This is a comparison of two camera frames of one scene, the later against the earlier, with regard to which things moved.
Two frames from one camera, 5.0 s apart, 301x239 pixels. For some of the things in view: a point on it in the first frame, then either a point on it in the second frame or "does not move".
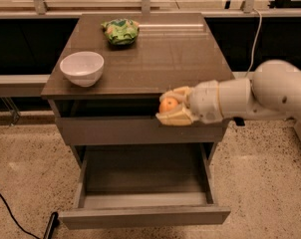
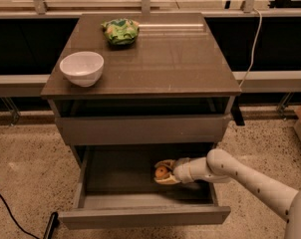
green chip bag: [121, 32] does not move
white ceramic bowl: [83, 68] does not move
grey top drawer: [130, 122] does not move
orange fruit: [167, 105] → [161, 172]
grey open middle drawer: [145, 186] does not move
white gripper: [204, 101] → [181, 171]
